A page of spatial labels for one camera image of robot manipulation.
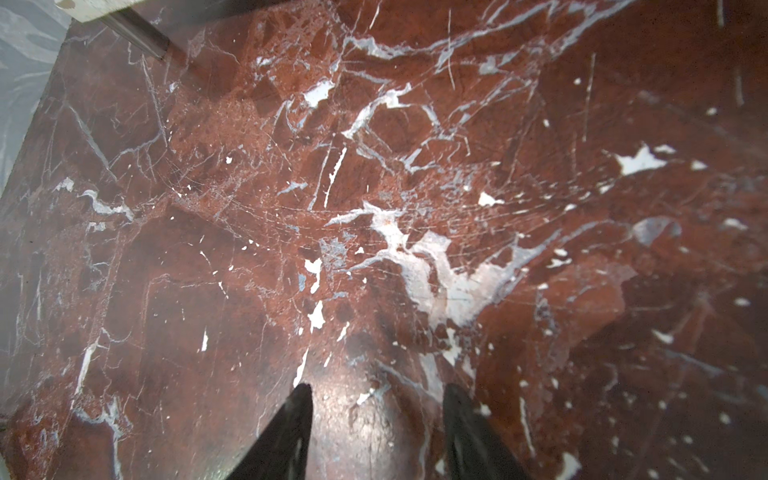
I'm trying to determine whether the white two-tier shelf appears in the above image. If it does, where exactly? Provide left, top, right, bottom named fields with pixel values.
left=53, top=0, right=170, bottom=60

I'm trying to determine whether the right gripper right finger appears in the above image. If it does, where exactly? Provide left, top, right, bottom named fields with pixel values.
left=442, top=383, right=530, bottom=480

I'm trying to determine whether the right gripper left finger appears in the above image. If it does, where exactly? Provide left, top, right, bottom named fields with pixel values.
left=226, top=383, right=313, bottom=480

